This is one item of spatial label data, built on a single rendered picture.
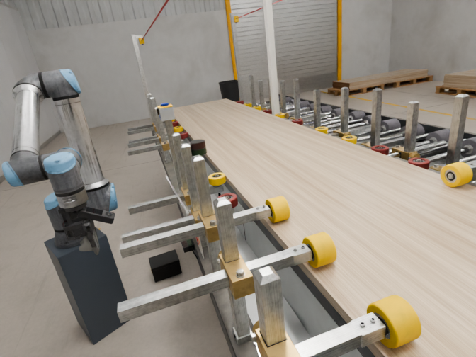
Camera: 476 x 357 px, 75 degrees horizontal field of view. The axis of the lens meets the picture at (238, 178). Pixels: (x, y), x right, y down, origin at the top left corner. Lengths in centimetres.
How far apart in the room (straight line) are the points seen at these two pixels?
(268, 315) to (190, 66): 856
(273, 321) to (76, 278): 146
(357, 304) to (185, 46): 849
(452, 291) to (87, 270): 162
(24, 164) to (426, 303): 121
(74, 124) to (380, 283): 144
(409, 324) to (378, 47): 1074
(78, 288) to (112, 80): 742
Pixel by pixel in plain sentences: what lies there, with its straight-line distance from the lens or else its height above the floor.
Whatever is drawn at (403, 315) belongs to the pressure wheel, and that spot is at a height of 97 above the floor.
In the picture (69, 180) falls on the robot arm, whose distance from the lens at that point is 113.
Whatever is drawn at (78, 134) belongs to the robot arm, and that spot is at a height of 115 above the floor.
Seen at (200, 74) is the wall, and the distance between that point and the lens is 899.
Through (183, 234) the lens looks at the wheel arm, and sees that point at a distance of 96.
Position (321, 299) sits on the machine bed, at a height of 82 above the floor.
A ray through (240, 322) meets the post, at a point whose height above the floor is 77.
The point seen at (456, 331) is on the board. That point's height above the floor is 90.
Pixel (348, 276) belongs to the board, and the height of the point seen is 90.
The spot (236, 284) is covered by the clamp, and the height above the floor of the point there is 96.
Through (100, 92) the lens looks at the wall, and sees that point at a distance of 900.
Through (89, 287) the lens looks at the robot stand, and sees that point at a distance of 196.
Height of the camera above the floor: 144
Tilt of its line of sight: 22 degrees down
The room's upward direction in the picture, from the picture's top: 8 degrees counter-clockwise
